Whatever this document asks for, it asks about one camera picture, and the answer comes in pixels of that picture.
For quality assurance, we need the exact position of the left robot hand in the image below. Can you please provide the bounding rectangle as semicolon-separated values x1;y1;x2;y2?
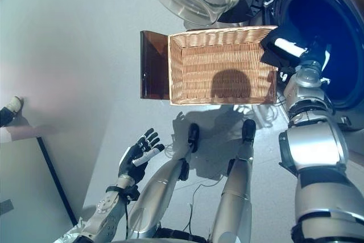
117;128;166;186

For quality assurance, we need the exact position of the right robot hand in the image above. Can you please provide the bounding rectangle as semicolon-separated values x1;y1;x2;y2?
274;38;331;71

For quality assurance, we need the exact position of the black garment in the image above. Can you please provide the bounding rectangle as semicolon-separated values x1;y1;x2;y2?
260;34;302;70

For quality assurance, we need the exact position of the dark grey washing machine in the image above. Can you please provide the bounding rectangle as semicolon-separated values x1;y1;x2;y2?
250;0;364;133

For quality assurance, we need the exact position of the silver left robot leg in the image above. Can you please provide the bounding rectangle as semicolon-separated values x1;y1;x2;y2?
127;123;201;240

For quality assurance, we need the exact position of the silver robot leg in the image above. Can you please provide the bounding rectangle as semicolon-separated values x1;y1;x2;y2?
210;119;257;243
127;123;201;240

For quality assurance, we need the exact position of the rectangular wicker basket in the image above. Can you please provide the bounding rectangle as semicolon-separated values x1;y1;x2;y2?
167;25;279;106

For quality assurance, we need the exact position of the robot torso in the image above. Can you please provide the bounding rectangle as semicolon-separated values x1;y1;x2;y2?
153;226;212;243

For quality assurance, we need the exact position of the brown stool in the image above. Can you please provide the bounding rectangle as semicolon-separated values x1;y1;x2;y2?
139;30;171;100

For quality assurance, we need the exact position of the silver right robot leg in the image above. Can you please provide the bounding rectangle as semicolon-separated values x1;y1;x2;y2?
210;119;257;243

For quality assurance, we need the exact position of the grey floor socket cover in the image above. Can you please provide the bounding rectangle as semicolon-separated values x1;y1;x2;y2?
0;199;14;216

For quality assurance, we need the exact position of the person in dark trousers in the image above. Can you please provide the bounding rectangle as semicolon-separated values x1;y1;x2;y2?
0;96;24;144

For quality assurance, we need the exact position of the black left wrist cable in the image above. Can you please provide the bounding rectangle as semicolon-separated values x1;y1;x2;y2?
122;193;129;238

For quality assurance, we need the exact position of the thin floor cable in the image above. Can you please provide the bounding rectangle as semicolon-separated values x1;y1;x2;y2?
164;103;286;233

